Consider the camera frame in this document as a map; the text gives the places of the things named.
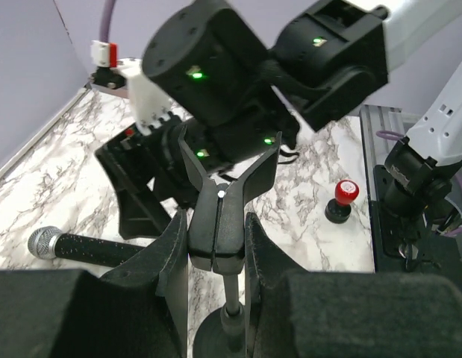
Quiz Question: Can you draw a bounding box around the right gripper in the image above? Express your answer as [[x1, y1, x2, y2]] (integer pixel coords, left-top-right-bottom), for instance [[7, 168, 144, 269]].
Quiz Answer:
[[95, 119, 198, 240]]

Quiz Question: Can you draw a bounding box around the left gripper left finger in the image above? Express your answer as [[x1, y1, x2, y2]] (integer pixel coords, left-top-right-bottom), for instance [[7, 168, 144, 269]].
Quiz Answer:
[[0, 211, 187, 357]]

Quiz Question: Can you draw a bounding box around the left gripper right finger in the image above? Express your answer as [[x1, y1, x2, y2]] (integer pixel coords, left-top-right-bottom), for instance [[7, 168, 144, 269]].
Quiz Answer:
[[245, 213, 462, 357]]

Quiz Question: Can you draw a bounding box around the black microphone silver grille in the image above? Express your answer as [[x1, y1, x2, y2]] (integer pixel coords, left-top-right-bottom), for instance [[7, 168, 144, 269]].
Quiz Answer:
[[28, 226, 143, 268]]

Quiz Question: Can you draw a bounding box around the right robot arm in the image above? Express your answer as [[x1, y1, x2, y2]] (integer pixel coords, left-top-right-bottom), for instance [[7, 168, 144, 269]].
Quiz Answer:
[[91, 1, 462, 239]]

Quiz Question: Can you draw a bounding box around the red black small bottle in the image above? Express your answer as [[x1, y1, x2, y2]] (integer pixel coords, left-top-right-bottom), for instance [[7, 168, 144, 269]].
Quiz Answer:
[[325, 180, 360, 224]]

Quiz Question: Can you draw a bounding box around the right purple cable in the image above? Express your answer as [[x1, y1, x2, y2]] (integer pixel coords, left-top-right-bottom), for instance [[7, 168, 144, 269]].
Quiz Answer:
[[99, 0, 118, 44]]

